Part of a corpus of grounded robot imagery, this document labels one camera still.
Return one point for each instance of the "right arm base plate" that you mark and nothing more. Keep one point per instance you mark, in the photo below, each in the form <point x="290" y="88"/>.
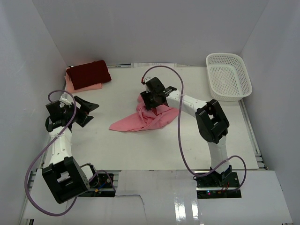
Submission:
<point x="208" y="188"/>

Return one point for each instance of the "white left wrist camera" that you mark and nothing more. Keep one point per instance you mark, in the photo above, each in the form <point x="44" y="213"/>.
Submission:
<point x="64" y="99"/>

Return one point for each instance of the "dark red folded t-shirt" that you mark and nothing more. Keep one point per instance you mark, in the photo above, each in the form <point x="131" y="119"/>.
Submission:
<point x="89" y="74"/>

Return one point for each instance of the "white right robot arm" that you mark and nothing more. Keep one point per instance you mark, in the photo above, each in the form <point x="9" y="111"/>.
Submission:
<point x="211" y="121"/>

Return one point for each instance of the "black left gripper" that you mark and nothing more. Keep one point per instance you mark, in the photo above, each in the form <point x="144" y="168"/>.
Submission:
<point x="87" y="106"/>

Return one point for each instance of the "white perforated plastic basket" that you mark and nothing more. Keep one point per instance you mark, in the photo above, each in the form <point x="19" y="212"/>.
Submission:
<point x="227" y="77"/>

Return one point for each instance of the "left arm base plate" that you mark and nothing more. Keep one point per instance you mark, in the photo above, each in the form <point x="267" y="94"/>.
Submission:
<point x="101" y="186"/>

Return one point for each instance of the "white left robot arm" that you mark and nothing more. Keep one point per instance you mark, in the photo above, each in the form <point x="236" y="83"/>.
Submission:
<point x="64" y="177"/>

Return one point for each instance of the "white front cover board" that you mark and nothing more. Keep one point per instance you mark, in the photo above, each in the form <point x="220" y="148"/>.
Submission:
<point x="166" y="198"/>

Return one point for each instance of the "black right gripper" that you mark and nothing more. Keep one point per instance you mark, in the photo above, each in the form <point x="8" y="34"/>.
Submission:
<point x="146" y="96"/>

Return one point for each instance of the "pink t-shirt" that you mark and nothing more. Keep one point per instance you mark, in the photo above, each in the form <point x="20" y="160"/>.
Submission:
<point x="143" y="119"/>

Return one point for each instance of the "white paper sheet at wall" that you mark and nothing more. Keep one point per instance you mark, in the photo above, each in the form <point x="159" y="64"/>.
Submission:
<point x="148" y="65"/>

